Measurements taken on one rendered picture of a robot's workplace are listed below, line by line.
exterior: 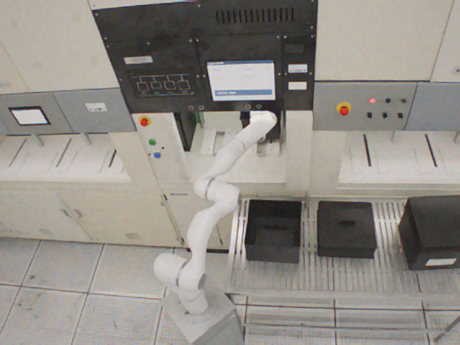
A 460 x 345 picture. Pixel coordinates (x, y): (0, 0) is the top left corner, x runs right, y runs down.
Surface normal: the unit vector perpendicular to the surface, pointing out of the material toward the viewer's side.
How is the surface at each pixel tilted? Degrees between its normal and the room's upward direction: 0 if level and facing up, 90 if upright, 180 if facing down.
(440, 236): 0
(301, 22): 90
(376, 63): 90
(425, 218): 0
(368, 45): 90
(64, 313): 0
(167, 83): 90
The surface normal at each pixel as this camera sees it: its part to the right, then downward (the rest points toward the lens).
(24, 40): -0.10, 0.76
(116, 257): -0.11, -0.65
